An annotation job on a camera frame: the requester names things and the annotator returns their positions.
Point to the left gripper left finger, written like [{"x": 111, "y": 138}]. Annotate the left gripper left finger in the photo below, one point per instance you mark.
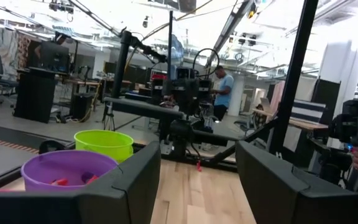
[{"x": 145, "y": 180}]

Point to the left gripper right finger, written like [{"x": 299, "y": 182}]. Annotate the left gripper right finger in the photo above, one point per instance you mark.
[{"x": 259, "y": 180}]

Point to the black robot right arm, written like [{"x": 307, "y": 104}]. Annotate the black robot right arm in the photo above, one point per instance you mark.
[{"x": 180, "y": 137}]

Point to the person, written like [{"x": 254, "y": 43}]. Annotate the person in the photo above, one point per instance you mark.
[
  {"x": 224, "y": 93},
  {"x": 60, "y": 39}
]

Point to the black diagonal strut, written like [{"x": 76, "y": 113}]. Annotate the black diagonal strut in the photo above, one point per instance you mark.
[{"x": 244, "y": 143}]

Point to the grey desk top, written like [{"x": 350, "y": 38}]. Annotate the grey desk top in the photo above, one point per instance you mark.
[{"x": 141, "y": 108}]

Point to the green plastic bucket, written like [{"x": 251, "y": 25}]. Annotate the green plastic bucket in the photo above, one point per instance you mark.
[{"x": 104, "y": 149}]

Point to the small red tag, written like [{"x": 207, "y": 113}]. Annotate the small red tag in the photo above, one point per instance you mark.
[{"x": 199, "y": 165}]

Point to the thin black pole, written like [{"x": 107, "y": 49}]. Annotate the thin black pole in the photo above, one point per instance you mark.
[{"x": 169, "y": 43}]

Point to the black tripod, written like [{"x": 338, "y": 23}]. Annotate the black tripod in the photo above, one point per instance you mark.
[{"x": 109, "y": 119}]

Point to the wooden desk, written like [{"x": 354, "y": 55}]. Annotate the wooden desk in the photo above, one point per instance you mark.
[{"x": 306, "y": 125}]

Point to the white navy striped box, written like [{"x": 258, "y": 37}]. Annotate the white navy striped box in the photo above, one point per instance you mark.
[{"x": 308, "y": 110}]

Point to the pink hanging cloth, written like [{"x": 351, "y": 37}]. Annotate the pink hanging cloth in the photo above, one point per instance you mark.
[{"x": 277, "y": 96}]

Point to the purple plastic bucket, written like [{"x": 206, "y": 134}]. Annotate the purple plastic bucket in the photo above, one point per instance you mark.
[{"x": 57, "y": 161}]

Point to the black handheld control device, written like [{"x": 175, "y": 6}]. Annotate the black handheld control device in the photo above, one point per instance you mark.
[{"x": 350, "y": 124}]

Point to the thick black stand pole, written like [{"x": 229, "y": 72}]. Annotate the thick black stand pole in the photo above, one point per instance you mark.
[{"x": 294, "y": 77}]

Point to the black computer monitor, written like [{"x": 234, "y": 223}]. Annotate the black computer monitor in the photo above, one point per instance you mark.
[{"x": 53, "y": 56}]

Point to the black cabinet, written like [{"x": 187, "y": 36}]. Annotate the black cabinet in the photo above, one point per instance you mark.
[{"x": 36, "y": 93}]

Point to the black mat orange-striped edge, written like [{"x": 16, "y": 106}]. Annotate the black mat orange-striped edge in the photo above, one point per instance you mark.
[{"x": 11, "y": 133}]

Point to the brown patterned panel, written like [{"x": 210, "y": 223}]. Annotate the brown patterned panel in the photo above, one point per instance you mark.
[{"x": 23, "y": 51}]

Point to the silver metal bracket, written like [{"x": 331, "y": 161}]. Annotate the silver metal bracket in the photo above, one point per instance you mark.
[{"x": 166, "y": 147}]

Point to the black ceiling-mounted camera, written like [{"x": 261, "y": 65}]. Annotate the black ceiling-mounted camera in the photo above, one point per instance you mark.
[{"x": 145, "y": 21}]

